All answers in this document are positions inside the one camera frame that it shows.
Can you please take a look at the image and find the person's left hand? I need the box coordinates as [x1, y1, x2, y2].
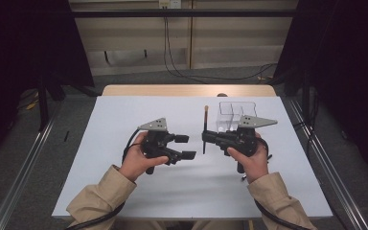
[118, 130, 171, 183]

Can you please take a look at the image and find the white table board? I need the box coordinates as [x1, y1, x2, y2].
[51, 95, 334, 221]

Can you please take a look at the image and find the aluminium floor rail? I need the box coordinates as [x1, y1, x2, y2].
[0, 102, 63, 230]
[288, 98, 368, 230]

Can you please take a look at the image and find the person's right hand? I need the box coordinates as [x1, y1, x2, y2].
[226, 132, 270, 185]

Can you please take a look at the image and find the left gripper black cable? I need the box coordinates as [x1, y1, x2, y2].
[64, 128, 142, 230]

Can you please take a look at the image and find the small yellow strip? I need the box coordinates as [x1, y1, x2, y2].
[25, 99, 40, 111]

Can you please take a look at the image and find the wooden table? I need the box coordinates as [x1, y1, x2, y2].
[101, 83, 277, 98]

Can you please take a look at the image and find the clear acrylic organizer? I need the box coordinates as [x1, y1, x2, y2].
[216, 101, 258, 133]

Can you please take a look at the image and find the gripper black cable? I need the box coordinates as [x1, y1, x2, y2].
[254, 136, 311, 230]
[64, 128, 142, 230]

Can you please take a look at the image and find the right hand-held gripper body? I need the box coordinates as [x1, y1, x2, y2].
[222, 114, 279, 174]

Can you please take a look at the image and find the white wall socket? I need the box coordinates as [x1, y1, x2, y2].
[158, 0, 182, 10]

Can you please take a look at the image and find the black horizontal bar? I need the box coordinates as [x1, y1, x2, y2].
[70, 9, 299, 18]

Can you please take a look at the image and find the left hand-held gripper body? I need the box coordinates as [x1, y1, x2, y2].
[136, 117, 177, 175]

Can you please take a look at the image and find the black curtain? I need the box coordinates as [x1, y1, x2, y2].
[272, 0, 368, 180]
[0, 0, 96, 167]

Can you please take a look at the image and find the black stand post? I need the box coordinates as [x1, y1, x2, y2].
[37, 73, 51, 132]

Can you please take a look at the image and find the makeup brush with tan ferrule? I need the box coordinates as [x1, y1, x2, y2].
[202, 104, 210, 155]

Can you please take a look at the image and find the black wall cable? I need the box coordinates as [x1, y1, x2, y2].
[163, 8, 212, 84]
[166, 8, 279, 81]

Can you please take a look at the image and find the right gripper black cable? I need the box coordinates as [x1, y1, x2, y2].
[254, 136, 311, 230]

